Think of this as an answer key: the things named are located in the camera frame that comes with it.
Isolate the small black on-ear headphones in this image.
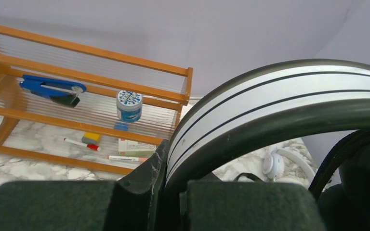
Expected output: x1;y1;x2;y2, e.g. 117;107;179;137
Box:
233;172;263;182

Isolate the blue lidded jar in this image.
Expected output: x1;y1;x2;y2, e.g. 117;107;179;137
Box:
116;90;143;123

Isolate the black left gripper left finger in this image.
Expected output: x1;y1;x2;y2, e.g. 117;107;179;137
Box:
0;140;168;231

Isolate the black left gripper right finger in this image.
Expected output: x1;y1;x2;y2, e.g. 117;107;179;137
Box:
180;173;326;231

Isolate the orange tipped white marker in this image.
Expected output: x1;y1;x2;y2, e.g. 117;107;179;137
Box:
107;155;148;163

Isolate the white over-ear headphones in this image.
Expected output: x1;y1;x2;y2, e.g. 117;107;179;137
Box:
262;148;316;187

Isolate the wooden orange shelf rack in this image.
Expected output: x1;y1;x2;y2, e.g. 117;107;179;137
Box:
0;25;194;175

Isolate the small white red box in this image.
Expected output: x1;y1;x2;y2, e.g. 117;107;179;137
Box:
118;139;157;158

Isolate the red white marker pen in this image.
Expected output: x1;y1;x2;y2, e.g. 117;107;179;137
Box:
63;138;101;151

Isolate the yellow grey small object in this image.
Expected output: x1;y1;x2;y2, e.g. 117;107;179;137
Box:
81;132;101;145

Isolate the blue black hand tool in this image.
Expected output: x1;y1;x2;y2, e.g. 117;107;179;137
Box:
19;75;87;108

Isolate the white black gaming headset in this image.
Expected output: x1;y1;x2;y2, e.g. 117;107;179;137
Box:
163;59;370;231

